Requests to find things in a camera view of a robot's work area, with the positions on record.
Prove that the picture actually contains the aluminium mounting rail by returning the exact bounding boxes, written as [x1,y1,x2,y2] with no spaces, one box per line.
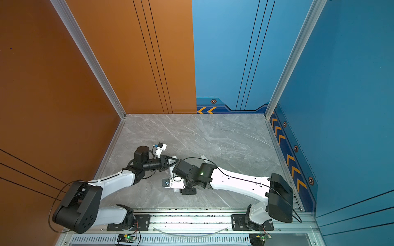
[82,209,320,234]

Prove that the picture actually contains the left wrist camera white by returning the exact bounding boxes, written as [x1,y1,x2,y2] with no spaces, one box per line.
[152,142,167,158]

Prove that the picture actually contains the left aluminium corner post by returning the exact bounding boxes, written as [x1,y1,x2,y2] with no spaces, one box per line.
[50,0,126,120]

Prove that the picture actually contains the aluminium corner post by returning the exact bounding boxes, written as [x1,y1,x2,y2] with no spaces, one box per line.
[265,0,327,120]
[50,0,126,120]

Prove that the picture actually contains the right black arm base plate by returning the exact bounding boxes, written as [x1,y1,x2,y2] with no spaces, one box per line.
[230,214,275,231]

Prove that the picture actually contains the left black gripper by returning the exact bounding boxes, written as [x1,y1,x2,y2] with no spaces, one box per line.
[143,156,179,173]

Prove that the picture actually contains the small circuit board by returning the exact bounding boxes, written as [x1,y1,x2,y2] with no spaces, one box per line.
[116,234,138,246]
[249,234,270,246]

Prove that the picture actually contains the left small circuit board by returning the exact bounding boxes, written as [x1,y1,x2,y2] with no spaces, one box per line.
[116,234,138,246]

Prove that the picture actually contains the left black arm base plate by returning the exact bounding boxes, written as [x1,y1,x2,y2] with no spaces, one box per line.
[106,214,151,232]

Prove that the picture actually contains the right small circuit board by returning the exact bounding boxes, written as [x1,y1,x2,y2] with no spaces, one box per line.
[249,234,270,246]

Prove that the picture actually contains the right aluminium corner post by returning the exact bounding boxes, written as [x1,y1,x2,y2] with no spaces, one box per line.
[265,0,327,120]

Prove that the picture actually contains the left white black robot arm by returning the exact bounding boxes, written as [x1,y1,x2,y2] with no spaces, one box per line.
[50,146,179,234]

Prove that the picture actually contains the white remote control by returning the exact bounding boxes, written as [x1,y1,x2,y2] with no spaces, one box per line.
[168,159,179,186]

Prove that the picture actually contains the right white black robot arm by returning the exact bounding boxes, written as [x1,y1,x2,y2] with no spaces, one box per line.
[171,158,302,231]

